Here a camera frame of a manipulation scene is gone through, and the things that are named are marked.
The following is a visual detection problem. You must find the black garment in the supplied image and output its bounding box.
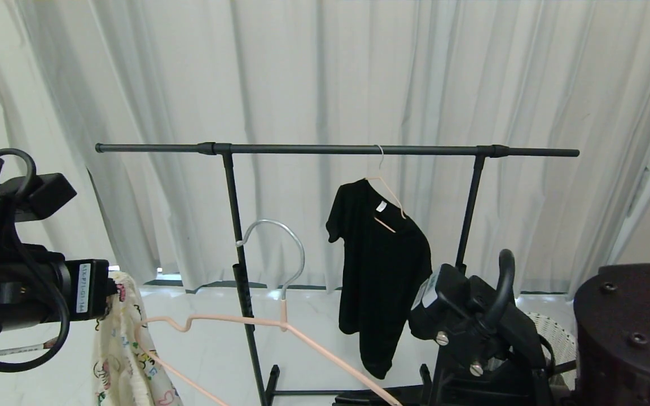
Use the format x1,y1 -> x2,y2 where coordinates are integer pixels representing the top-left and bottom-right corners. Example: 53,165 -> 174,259
326,179 -> 433,379

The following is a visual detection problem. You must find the cream printed garment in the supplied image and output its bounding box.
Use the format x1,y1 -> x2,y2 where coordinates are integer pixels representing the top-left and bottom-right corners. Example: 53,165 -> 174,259
93,271 -> 185,406

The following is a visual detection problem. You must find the white curtain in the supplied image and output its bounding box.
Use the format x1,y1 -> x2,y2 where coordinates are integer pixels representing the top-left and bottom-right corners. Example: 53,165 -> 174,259
0,0 -> 650,297

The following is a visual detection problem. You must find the black cable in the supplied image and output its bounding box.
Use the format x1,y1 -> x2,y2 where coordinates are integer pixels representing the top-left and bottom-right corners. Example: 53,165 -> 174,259
0,148 -> 72,373
480,249 -> 516,334

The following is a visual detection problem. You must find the pink clothes hanger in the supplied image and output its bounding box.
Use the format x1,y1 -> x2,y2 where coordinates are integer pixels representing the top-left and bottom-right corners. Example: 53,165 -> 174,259
133,219 -> 405,406
364,145 -> 408,233

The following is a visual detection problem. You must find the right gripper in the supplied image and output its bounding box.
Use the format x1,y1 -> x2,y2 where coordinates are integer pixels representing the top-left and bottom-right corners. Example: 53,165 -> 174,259
427,361 -> 451,406

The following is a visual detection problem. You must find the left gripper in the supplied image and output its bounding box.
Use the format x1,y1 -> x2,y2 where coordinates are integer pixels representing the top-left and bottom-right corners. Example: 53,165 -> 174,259
0,254 -> 117,339

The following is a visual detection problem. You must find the window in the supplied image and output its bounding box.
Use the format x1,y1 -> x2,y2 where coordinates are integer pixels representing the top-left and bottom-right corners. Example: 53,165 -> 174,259
143,266 -> 190,289

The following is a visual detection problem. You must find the white laundry basket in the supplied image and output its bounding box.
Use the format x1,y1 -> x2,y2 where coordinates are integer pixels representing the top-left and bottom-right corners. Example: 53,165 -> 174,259
527,312 -> 578,391

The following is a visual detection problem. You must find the black clothes rack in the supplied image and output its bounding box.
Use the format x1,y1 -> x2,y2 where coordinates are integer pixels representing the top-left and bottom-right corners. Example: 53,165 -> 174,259
95,142 -> 580,406

